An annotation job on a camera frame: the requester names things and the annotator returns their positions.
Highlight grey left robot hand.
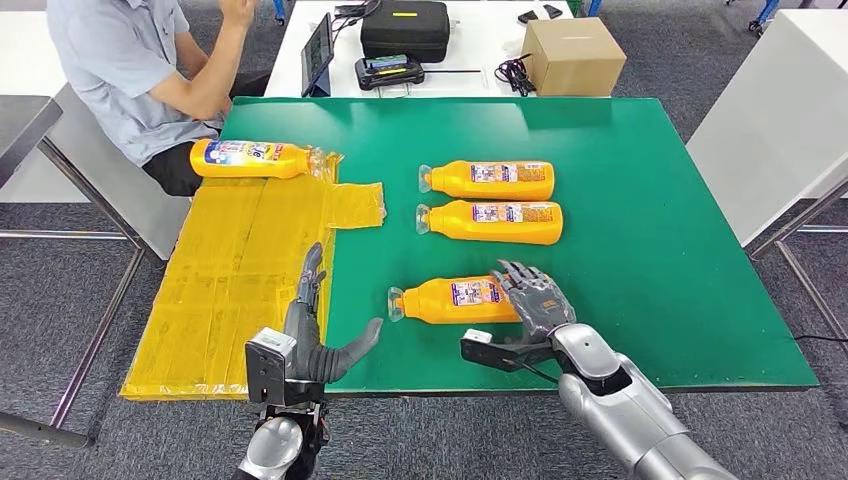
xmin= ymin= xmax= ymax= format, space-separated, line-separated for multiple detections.
xmin=283 ymin=242 xmax=385 ymax=386

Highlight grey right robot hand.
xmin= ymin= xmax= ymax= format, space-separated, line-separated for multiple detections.
xmin=490 ymin=259 xmax=578 ymax=346

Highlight person's right hand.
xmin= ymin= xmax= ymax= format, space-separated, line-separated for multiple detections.
xmin=218 ymin=0 xmax=258 ymax=29

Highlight orange detergent bottle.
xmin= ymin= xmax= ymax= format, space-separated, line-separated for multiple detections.
xmin=387 ymin=274 xmax=525 ymax=326
xmin=415 ymin=199 xmax=565 ymax=247
xmin=417 ymin=159 xmax=556 ymax=203
xmin=189 ymin=138 xmax=326 ymax=180

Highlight black tablet with stand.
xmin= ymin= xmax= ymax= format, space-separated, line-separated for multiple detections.
xmin=299 ymin=11 xmax=335 ymax=98

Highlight person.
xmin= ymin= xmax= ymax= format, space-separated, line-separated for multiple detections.
xmin=44 ymin=0 xmax=273 ymax=198

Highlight black handheld controller with screen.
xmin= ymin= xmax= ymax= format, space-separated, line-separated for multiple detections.
xmin=352 ymin=52 xmax=426 ymax=91

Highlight black zip carrying case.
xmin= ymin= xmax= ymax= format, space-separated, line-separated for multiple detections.
xmin=359 ymin=0 xmax=452 ymax=64

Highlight white side table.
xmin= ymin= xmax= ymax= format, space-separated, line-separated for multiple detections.
xmin=686 ymin=7 xmax=848 ymax=248
xmin=0 ymin=9 xmax=192 ymax=261

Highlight white desk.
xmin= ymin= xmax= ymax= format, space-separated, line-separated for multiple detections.
xmin=264 ymin=0 xmax=579 ymax=99

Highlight brown cardboard box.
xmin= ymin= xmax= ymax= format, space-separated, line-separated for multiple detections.
xmin=520 ymin=16 xmax=628 ymax=98

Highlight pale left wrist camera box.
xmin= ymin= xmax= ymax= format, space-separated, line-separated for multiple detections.
xmin=245 ymin=327 xmax=298 ymax=407

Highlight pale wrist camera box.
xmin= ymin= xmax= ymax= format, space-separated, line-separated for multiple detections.
xmin=245 ymin=327 xmax=298 ymax=407
xmin=459 ymin=328 xmax=559 ymax=374

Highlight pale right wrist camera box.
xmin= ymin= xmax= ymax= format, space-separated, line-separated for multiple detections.
xmin=459 ymin=328 xmax=559 ymax=374

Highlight black charger cables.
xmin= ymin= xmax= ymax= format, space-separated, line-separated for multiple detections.
xmin=329 ymin=0 xmax=384 ymax=33

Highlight black coiled cable bundle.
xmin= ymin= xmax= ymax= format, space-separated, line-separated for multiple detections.
xmin=493 ymin=52 xmax=537 ymax=98

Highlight grey table with metal frame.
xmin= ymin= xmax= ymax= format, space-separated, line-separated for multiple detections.
xmin=0 ymin=94 xmax=147 ymax=450

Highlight metal table frame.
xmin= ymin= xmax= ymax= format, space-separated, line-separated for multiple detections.
xmin=748 ymin=175 xmax=848 ymax=352

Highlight blue wheeled cart frame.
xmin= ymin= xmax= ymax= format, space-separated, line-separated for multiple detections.
xmin=748 ymin=0 xmax=783 ymax=34

